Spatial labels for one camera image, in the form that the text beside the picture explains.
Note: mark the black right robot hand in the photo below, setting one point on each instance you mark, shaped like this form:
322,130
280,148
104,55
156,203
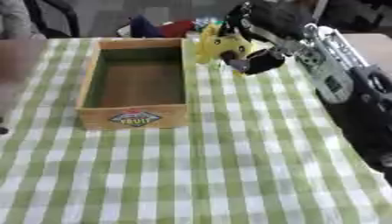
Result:
265,17

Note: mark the yellow soft toy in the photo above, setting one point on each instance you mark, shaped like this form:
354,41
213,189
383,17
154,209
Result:
219,43

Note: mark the silver and black right robot arm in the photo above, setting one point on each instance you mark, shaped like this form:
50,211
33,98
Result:
352,87

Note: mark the tan cardboard box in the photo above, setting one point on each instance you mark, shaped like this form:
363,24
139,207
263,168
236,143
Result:
133,84

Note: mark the black chair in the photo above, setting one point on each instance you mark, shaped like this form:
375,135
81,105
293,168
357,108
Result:
53,17

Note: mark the person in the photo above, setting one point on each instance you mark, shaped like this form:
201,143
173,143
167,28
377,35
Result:
14,19

